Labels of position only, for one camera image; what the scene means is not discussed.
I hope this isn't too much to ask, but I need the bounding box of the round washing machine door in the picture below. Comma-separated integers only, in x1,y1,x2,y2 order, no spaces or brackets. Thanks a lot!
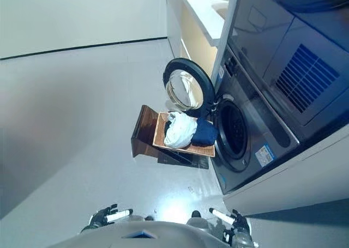
162,57,219,116

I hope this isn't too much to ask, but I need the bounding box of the dark blue garment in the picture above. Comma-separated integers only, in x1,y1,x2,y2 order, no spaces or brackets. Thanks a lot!
190,118,218,146

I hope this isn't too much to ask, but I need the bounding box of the robot right five-finger hand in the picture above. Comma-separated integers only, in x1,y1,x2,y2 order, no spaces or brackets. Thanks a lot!
208,207,251,242

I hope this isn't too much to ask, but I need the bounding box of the brown wooden stool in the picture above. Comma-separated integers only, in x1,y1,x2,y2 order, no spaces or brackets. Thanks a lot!
130,104,210,170

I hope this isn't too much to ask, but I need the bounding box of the grey front-load washing machine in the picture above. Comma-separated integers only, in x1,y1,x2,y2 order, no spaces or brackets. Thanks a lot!
209,44,301,196

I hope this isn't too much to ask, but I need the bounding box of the robot left five-finger hand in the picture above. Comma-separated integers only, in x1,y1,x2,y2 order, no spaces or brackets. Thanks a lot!
88,203,134,229

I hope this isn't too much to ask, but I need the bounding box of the grey robot torso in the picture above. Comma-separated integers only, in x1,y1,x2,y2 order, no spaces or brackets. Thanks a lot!
48,219,232,248

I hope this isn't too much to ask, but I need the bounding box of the dark grey stacked dryer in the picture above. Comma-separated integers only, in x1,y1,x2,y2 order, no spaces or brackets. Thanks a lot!
225,0,349,136

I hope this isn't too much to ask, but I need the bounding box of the woven wicker laundry basket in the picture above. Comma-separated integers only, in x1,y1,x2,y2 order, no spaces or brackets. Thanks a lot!
152,111,216,158

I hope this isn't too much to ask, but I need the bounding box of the robot grey leg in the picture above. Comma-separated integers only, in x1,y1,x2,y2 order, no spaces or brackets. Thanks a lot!
185,210,212,231

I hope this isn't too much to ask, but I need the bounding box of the white crumpled garment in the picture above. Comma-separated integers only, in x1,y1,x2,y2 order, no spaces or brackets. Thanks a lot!
163,111,198,148

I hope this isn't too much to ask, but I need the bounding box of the white open shelf cabinet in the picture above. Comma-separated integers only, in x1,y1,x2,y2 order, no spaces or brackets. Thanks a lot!
164,0,238,77

